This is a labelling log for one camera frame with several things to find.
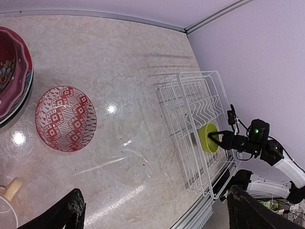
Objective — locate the pink polka dot plate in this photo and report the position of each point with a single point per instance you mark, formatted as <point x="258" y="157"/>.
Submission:
<point x="23" y="64"/>

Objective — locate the white printed mug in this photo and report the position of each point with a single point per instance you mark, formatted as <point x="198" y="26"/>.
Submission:
<point x="8" y="216"/>

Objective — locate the lime green bowl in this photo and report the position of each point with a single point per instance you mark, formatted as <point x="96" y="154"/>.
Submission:
<point x="207" y="144"/>

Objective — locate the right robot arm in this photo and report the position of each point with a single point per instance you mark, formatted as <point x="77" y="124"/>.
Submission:
<point x="258" y="143"/>

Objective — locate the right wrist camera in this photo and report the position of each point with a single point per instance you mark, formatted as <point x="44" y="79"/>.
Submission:
<point x="233" y="120"/>

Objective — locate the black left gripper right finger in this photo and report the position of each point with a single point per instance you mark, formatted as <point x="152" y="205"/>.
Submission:
<point x="245" y="212"/>

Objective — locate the yellow cup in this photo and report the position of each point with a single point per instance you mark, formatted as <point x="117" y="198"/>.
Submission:
<point x="9" y="191"/>

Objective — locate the right aluminium corner post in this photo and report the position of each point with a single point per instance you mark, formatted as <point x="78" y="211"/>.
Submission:
<point x="221" y="12"/>

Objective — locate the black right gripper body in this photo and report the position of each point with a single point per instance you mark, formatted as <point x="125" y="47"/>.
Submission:
<point x="232" y="141"/>

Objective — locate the black rimmed striped plate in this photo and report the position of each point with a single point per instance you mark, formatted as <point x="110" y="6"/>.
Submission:
<point x="19" y="107"/>

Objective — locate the dark red floral plate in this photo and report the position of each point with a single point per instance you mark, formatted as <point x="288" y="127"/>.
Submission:
<point x="7" y="59"/>

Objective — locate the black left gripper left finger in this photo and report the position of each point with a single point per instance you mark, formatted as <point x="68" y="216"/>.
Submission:
<point x="67" y="213"/>

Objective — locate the blue white zigzag bowl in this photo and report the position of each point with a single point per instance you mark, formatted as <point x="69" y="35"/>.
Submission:
<point x="65" y="119"/>

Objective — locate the white wire dish rack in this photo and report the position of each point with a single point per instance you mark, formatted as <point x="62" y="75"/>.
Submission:
<point x="190" y="101"/>

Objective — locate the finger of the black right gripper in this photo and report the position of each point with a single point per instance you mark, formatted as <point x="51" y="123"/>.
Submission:
<point x="214" y="136"/>

